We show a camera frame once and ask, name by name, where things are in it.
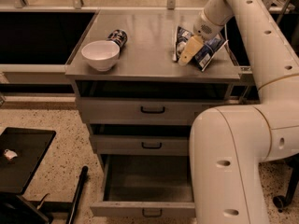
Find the black laptop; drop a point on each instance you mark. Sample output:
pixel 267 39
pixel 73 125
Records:
pixel 22 150

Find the top grey drawer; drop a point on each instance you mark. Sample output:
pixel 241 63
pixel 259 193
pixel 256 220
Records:
pixel 146 102

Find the grey drawer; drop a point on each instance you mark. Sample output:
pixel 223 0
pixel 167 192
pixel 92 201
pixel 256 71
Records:
pixel 122 139
pixel 146 102
pixel 145 186

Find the black pole on floor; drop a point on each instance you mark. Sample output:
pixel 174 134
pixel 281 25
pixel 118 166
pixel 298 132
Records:
pixel 74 205

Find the black office chair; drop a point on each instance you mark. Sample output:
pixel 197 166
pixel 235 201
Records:
pixel 282 201

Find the blue chip bag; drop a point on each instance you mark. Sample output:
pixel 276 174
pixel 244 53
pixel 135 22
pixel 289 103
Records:
pixel 204 56

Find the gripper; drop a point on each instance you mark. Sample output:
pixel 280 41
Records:
pixel 204 28

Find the dark soda can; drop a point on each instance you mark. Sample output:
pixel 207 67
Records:
pixel 119 37

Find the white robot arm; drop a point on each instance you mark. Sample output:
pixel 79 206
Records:
pixel 227 143

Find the white bowl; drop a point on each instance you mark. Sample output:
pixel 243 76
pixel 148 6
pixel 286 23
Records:
pixel 101 55

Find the bottom grey drawer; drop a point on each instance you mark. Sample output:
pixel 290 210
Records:
pixel 145 186

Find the grey drawer cabinet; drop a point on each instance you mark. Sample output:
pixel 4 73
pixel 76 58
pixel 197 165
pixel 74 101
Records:
pixel 147 55

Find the middle grey drawer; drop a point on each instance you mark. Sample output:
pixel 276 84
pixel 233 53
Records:
pixel 122 139

